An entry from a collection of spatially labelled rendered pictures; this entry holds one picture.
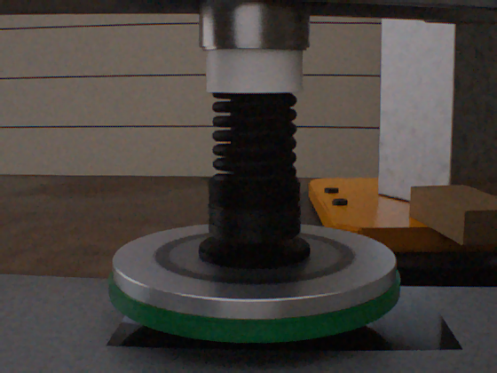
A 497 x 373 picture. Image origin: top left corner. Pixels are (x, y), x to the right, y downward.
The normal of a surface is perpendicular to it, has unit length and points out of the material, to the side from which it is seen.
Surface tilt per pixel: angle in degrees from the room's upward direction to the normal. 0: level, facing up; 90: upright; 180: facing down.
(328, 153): 90
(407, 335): 0
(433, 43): 90
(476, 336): 0
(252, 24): 90
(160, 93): 90
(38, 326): 0
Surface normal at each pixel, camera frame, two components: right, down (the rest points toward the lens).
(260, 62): 0.13, 0.18
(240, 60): -0.26, 0.17
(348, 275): 0.00, -0.98
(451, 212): -0.99, 0.03
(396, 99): -0.86, 0.09
